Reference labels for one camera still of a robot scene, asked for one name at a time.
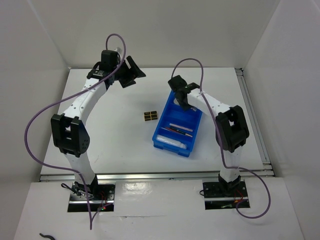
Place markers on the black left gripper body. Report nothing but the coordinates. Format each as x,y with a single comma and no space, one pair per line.
121,72

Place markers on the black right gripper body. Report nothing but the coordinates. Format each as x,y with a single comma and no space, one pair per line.
184,105

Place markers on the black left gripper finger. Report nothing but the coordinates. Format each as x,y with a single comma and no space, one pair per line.
135,71
127,80

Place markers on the pink concealer stick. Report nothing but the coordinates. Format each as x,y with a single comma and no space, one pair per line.
180,127

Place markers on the dark green eyeliner pencil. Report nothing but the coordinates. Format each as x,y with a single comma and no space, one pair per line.
178,131

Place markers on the clear plastic tube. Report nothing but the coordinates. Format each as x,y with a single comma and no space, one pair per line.
171,141

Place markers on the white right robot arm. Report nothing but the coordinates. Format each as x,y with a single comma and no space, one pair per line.
231,129

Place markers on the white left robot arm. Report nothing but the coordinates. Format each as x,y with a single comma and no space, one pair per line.
69,128

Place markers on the blue plastic organizer bin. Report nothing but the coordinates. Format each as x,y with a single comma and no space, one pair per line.
173,113

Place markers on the black hook on floor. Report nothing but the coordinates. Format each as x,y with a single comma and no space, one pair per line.
46,236

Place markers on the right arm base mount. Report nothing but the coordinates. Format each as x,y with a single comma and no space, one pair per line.
216,199

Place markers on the aluminium front rail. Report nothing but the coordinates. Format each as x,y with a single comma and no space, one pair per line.
136,176

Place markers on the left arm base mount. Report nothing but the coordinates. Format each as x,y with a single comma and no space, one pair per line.
103,201

